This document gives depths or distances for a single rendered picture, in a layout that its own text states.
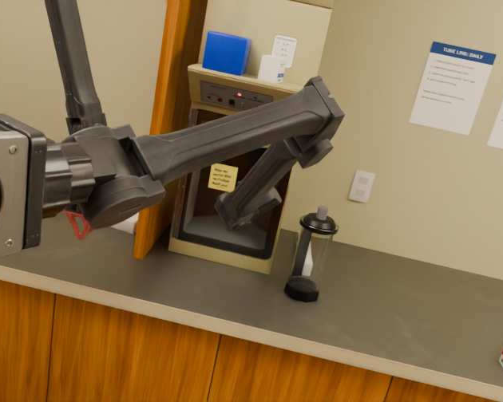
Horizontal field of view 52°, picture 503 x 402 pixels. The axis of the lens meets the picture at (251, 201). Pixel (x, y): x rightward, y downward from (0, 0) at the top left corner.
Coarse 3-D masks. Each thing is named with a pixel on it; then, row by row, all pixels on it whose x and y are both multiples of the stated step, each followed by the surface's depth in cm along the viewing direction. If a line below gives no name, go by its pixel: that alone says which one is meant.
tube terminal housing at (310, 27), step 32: (224, 0) 133; (256, 0) 132; (224, 32) 135; (256, 32) 134; (288, 32) 133; (320, 32) 132; (256, 64) 137; (288, 192) 147; (192, 256) 157; (224, 256) 155
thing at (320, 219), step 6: (318, 210) 140; (324, 210) 139; (306, 216) 141; (312, 216) 140; (318, 216) 140; (324, 216) 139; (306, 222) 139; (312, 222) 138; (318, 222) 137; (324, 222) 138; (330, 222) 139; (324, 228) 137; (330, 228) 138
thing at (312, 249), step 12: (336, 228) 139; (300, 240) 141; (312, 240) 138; (324, 240) 138; (300, 252) 141; (312, 252) 139; (324, 252) 140; (300, 264) 142; (312, 264) 140; (324, 264) 143; (300, 276) 142; (312, 276) 142; (300, 288) 143; (312, 288) 143
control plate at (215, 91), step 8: (200, 88) 133; (208, 88) 132; (216, 88) 132; (224, 88) 131; (232, 88) 130; (216, 96) 135; (224, 96) 134; (232, 96) 133; (240, 96) 132; (248, 96) 132; (256, 96) 131; (264, 96) 130; (224, 104) 137; (240, 104) 136; (248, 104) 135; (256, 104) 134
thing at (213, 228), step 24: (240, 168) 145; (192, 192) 149; (216, 192) 148; (192, 216) 151; (216, 216) 150; (264, 216) 148; (192, 240) 154; (216, 240) 153; (240, 240) 152; (264, 240) 151
